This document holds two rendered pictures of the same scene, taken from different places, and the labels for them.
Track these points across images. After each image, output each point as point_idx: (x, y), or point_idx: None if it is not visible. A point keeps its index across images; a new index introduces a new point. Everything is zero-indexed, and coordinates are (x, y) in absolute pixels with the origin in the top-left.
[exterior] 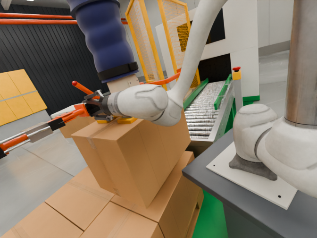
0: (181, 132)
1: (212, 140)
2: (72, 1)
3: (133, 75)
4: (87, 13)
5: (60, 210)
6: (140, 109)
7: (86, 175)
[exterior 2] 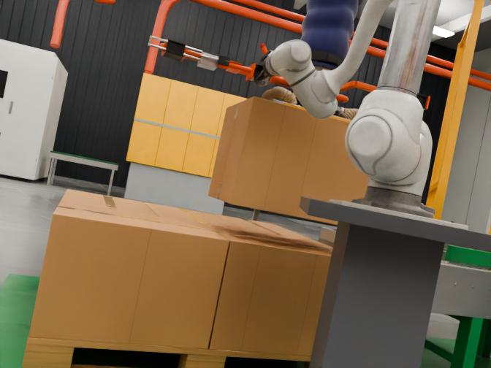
0: (356, 190)
1: None
2: None
3: None
4: None
5: (151, 207)
6: (280, 55)
7: (203, 214)
